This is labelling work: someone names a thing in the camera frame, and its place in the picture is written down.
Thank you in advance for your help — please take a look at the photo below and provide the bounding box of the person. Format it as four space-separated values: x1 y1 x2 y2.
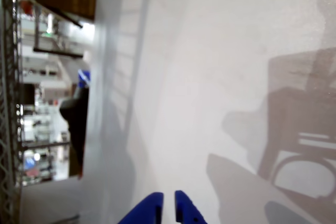
59 84 89 180

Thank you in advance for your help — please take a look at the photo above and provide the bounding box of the metal lattice frame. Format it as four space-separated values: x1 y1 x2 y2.
0 0 25 224

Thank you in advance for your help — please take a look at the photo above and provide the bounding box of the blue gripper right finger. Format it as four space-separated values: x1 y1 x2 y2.
174 190 208 224

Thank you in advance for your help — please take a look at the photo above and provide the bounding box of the small blue object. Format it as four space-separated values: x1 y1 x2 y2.
78 69 91 89

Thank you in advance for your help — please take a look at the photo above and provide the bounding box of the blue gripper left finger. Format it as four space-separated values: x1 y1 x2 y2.
118 191 165 224

